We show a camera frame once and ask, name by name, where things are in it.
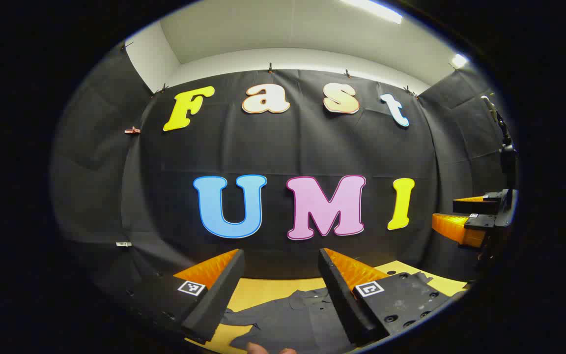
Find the long ceiling light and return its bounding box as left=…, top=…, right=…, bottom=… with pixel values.
left=340, top=0, right=404, bottom=24

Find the black backdrop cloth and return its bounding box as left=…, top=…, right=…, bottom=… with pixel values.
left=52, top=42, right=509, bottom=295

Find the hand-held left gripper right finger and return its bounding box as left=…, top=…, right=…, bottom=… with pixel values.
left=318, top=248, right=455, bottom=346

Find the grey button shirt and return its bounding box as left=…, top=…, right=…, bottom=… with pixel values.
left=222, top=288, right=357, bottom=354

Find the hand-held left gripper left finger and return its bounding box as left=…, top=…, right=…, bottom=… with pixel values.
left=97, top=248, right=246, bottom=345

